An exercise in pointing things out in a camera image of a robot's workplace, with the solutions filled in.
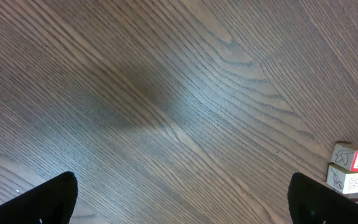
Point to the red I wooden block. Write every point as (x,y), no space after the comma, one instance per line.
(346,156)

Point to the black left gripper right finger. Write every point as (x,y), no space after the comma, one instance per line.
(312,203)

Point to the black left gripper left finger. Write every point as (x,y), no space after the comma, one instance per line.
(51,202)

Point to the green C wooden block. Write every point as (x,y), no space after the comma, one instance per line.
(342,180)

